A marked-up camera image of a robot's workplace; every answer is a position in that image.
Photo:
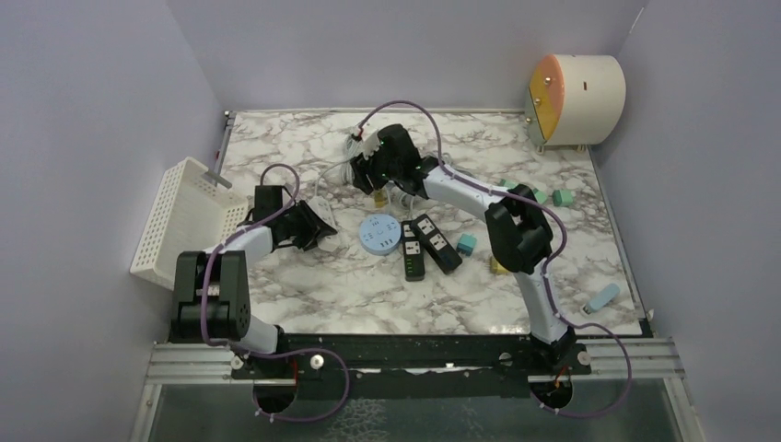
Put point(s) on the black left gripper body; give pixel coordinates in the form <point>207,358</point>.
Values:
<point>293,223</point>

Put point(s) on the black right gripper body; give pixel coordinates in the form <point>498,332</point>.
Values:
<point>377,168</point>

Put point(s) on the white power strip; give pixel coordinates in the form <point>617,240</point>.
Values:
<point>328,238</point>

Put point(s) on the yellow cube plug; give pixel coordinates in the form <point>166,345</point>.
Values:
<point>496,267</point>
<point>380,198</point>

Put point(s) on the round light blue power socket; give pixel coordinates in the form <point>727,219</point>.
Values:
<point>380,234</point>

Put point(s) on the black power strip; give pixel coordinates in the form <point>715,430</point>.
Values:
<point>435,244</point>
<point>413,258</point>

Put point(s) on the teal cube plug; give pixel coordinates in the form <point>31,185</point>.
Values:
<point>466,244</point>

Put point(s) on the green cube plug pair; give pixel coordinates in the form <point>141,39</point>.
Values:
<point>540,196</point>

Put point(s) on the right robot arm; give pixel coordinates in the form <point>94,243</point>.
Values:
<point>519,233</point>

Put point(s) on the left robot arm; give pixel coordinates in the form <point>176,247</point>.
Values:
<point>211,293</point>

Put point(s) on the white perforated plastic basket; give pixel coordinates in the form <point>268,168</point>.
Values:
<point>191,211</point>

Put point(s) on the white cylindrical drum device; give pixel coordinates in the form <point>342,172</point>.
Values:
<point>574,100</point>

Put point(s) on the light blue usb stick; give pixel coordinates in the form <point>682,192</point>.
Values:
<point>607,294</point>

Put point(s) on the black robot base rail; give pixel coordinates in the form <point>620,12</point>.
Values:
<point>376,366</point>

